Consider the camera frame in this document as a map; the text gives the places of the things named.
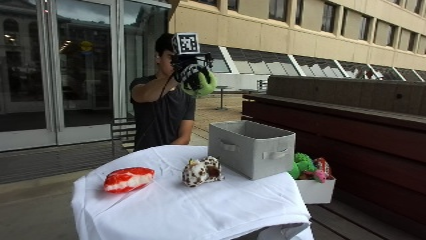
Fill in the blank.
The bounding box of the dark wooden bench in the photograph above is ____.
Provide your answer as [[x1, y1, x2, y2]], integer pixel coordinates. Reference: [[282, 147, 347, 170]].
[[240, 75, 426, 240]]

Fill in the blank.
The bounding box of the grey fabric storage box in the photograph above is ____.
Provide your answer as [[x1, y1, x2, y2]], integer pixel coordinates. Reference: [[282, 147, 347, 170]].
[[206, 120, 296, 181]]

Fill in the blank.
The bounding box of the red pink plush toy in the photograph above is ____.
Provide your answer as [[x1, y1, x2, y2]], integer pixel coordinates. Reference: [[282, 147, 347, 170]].
[[311, 157, 334, 184]]

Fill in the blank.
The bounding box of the red and white soft toy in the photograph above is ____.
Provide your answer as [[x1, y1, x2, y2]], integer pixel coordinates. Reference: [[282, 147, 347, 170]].
[[102, 166, 156, 194]]

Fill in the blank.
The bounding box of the spotted brown white soft toy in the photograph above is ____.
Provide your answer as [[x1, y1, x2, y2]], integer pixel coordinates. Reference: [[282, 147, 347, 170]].
[[180, 155, 226, 188]]

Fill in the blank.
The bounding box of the white tablecloth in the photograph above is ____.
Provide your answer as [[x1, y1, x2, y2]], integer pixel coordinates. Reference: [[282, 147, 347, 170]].
[[70, 144, 315, 240]]

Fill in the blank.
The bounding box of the green plush toy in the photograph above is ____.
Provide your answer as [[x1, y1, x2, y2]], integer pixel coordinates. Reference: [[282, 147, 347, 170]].
[[287, 152, 318, 180]]

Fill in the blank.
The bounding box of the green soft toy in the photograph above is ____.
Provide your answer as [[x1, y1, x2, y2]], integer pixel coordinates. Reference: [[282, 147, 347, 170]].
[[178, 68, 219, 99]]

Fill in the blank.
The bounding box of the white open box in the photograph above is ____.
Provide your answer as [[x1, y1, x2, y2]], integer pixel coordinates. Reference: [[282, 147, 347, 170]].
[[294, 176, 336, 205]]

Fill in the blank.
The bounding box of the round outdoor table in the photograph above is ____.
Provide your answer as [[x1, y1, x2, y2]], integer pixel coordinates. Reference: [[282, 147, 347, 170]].
[[212, 85, 231, 111]]

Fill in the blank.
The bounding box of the white marker cube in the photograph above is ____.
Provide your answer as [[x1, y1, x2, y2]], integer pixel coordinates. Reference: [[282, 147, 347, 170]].
[[170, 32, 200, 56]]

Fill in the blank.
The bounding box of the glass door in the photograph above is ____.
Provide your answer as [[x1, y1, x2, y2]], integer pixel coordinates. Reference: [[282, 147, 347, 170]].
[[0, 0, 171, 153]]

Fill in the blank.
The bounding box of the person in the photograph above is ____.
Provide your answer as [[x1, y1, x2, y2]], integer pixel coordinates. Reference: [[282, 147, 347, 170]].
[[127, 32, 214, 152]]

